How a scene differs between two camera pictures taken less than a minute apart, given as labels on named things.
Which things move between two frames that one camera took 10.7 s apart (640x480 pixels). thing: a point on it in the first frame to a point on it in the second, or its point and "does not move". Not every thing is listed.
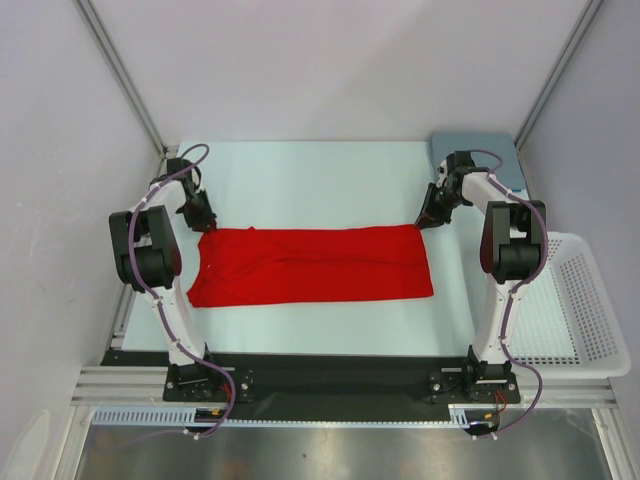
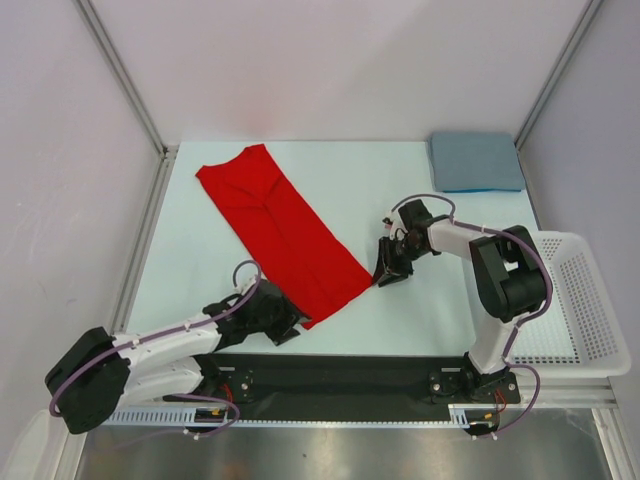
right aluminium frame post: (588, 14) does not move
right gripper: (428, 217) to (385, 260)
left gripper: (207, 218) to (289, 315)
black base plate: (328, 378) does not move
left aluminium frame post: (127, 76) does not move
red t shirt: (262, 265) to (306, 274)
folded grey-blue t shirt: (509, 173) does not move
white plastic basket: (564, 322) does not move
